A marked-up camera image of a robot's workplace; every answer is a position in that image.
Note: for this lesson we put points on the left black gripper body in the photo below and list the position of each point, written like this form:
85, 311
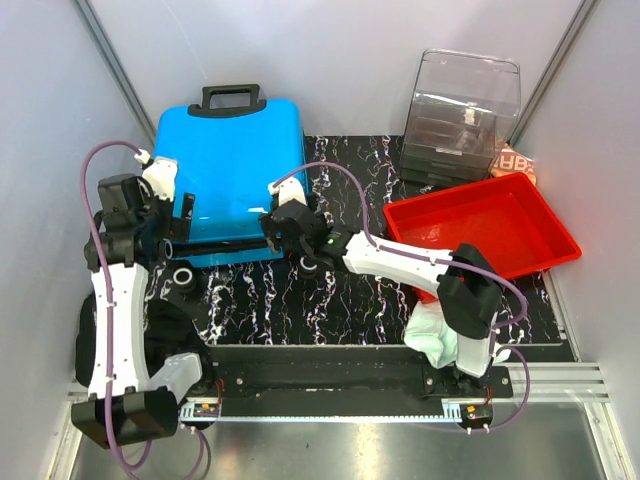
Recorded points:
159, 214

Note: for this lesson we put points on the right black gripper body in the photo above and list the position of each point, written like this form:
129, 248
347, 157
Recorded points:
271, 230

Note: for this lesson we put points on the blue hard-shell suitcase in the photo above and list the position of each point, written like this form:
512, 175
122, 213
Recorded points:
228, 148

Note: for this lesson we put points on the red plastic tray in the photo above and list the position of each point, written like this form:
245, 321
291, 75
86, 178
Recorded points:
506, 218

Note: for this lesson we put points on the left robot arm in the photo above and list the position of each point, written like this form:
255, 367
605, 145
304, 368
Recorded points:
127, 403

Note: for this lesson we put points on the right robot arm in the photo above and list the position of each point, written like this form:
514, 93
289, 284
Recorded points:
467, 291

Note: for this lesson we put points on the black marble pattern mat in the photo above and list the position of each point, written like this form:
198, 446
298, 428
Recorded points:
267, 303

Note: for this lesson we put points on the black cloth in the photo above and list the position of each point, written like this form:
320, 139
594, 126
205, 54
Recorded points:
169, 331

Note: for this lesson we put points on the white mint cloth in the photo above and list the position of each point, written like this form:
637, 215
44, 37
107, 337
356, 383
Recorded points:
427, 332

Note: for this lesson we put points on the clear plastic drawer organizer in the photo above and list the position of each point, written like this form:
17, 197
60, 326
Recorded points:
464, 107

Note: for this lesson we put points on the orange white printed bag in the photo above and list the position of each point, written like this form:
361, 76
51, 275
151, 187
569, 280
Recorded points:
510, 162

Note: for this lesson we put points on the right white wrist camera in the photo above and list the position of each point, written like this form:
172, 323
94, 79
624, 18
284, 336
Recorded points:
290, 189

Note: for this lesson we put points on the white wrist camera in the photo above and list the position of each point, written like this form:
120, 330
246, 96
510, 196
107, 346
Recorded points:
161, 175
290, 189

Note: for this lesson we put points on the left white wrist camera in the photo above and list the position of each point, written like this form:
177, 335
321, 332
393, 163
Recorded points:
161, 175

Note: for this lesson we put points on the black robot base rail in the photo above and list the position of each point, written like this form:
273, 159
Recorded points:
345, 383

